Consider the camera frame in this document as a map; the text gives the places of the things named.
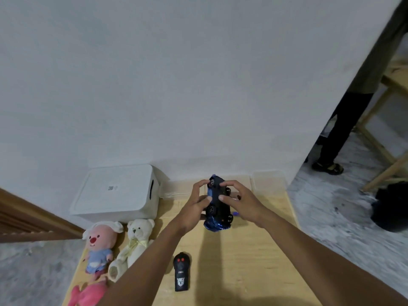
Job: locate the white storage box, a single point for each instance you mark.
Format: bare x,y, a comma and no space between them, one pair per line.
118,192

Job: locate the black bag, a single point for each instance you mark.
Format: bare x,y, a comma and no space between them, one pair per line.
392,207

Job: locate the blue toy car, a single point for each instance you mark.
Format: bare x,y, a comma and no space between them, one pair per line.
218,216

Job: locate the person's right forearm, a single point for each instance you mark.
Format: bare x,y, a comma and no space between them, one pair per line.
318,261

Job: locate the black remote control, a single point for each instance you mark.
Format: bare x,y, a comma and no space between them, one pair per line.
181,272

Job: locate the person's left hand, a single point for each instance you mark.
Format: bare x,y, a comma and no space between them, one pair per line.
191,213

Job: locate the clear plastic container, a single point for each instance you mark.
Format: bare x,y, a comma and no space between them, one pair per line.
178,189

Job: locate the white teddy bear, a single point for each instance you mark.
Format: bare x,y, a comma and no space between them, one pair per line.
135,242

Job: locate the person's right thumb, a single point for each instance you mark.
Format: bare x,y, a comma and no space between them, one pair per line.
225,198

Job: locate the person's right hand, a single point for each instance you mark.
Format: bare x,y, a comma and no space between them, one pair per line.
247,205

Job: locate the person's left thumb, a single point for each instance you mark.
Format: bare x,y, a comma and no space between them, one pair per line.
205,202

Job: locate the wooden handrail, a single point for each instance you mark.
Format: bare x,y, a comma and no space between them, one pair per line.
35,219

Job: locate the pink plush toy blue shirt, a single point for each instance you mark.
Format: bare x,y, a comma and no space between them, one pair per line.
98,245

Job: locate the wooden chair frame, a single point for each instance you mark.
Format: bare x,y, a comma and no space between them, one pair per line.
387,149

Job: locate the person's left forearm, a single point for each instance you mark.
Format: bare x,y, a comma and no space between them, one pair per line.
149,267

